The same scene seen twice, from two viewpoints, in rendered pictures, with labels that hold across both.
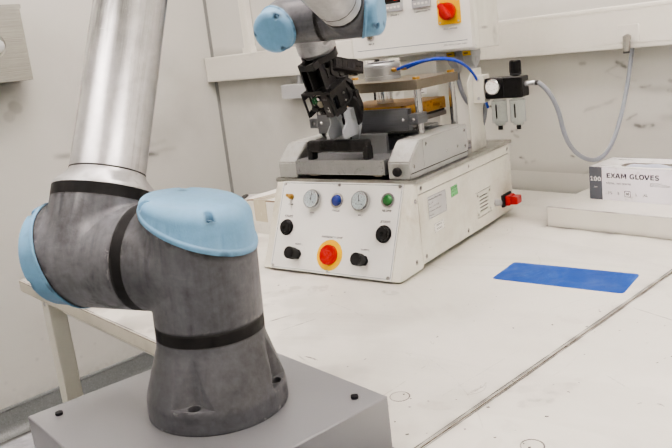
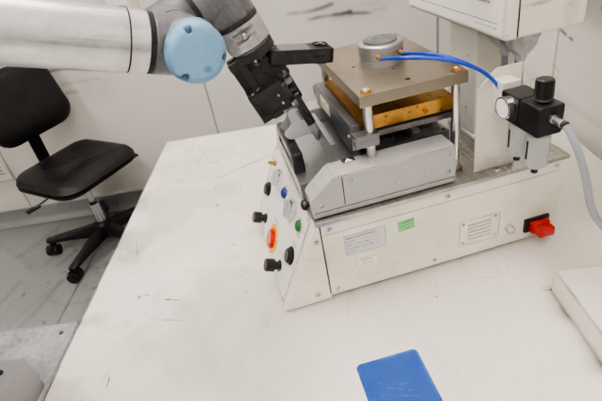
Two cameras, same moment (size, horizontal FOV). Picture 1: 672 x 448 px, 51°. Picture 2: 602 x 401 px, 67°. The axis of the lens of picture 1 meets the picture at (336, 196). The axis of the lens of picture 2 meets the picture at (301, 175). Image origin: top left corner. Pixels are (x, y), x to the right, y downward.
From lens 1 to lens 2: 1.06 m
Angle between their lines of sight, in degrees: 46
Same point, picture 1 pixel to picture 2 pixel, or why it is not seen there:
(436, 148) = (375, 182)
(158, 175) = (370, 30)
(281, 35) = not seen: hidden behind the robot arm
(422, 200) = (332, 240)
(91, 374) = not seen: hidden behind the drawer
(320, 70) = (243, 72)
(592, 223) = (589, 336)
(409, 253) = (302, 287)
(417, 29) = not seen: outside the picture
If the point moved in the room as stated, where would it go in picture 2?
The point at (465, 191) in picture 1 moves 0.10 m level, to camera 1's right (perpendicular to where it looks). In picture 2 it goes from (434, 223) to (492, 241)
